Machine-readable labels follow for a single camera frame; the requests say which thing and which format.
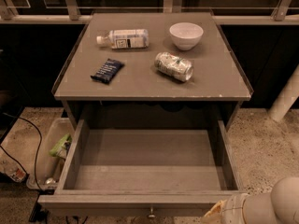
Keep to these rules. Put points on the padded gripper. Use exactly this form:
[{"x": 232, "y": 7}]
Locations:
[{"x": 234, "y": 209}]

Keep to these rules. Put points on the grey top drawer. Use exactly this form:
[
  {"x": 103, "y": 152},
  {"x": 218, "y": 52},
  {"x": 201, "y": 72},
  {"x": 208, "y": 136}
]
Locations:
[{"x": 144, "y": 172}]

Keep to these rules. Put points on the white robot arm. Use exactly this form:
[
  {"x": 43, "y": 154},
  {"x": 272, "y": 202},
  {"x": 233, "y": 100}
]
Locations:
[{"x": 281, "y": 204}]

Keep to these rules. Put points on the grey wooden drawer cabinet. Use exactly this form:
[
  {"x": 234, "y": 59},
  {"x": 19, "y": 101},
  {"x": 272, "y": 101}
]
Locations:
[{"x": 217, "y": 75}]

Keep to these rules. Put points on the crushed silver soda can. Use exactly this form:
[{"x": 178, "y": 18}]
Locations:
[{"x": 174, "y": 66}]

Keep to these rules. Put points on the green snack bag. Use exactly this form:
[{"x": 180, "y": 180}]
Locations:
[{"x": 61, "y": 148}]

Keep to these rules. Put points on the clear plastic storage bin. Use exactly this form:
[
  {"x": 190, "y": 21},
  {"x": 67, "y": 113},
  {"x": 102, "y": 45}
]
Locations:
[{"x": 46, "y": 173}]

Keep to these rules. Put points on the dark blue snack packet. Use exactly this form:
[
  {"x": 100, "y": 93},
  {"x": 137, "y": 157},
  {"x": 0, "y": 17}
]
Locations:
[{"x": 107, "y": 71}]

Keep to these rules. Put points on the white ceramic bowl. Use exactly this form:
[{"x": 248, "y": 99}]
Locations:
[{"x": 186, "y": 35}]

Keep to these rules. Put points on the clear plastic water bottle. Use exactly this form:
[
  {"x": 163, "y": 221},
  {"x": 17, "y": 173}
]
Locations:
[{"x": 125, "y": 39}]

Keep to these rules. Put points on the small red white packet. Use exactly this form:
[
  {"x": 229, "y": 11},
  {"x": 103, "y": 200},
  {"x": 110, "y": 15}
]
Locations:
[{"x": 13, "y": 170}]

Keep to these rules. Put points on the metal railing frame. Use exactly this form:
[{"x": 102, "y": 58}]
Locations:
[{"x": 224, "y": 12}]

